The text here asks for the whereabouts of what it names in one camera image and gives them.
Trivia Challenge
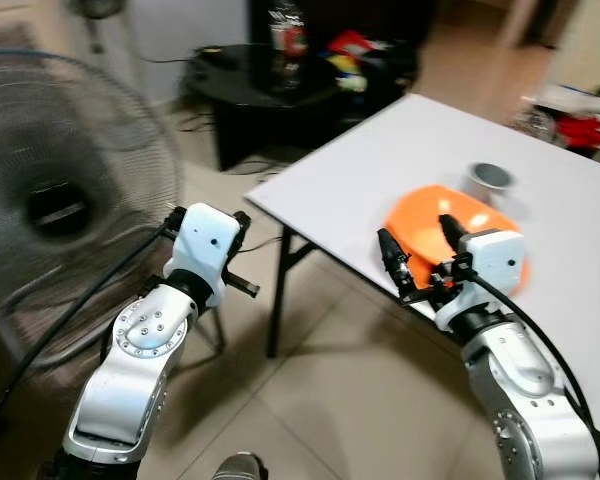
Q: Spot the clear bottle with red label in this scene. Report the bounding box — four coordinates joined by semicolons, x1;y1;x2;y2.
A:
268;0;309;93

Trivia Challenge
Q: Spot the black side table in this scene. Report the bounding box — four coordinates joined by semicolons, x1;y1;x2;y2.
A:
185;42;421;171

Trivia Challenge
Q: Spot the small black device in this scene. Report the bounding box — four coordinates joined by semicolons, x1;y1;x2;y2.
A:
200;46;241;71

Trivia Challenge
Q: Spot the red and white clothes pile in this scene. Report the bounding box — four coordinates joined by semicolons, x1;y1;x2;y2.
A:
520;85;600;166

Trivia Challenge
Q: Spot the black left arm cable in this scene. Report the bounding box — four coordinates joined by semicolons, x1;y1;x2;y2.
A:
0;222;181;446

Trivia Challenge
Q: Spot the black standing fan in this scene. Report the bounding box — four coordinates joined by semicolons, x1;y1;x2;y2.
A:
0;50;186;376

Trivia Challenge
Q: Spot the colourful toy pile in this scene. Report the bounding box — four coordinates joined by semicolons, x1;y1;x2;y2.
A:
325;30;393;93

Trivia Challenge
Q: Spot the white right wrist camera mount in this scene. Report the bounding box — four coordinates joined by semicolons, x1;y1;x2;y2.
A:
458;229;529;329

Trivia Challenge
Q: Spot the black table leg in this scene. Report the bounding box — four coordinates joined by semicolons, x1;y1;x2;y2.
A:
267;225;316;359

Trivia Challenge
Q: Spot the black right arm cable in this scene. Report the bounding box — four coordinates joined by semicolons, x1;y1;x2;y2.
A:
468;270;600;480

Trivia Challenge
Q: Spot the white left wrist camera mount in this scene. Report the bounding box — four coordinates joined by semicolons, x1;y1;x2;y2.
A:
163;203;243;309

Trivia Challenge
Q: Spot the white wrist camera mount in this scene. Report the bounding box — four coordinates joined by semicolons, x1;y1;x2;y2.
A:
458;229;529;329
163;203;243;309

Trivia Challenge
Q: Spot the grey metal mug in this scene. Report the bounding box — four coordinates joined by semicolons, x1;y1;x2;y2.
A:
463;162;517;211

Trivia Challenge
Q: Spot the orange plastic bowl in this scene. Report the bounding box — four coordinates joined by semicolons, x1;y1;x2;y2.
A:
383;185;531;298

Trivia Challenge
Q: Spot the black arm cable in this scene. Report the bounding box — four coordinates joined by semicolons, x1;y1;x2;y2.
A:
0;222;181;446
468;270;600;480

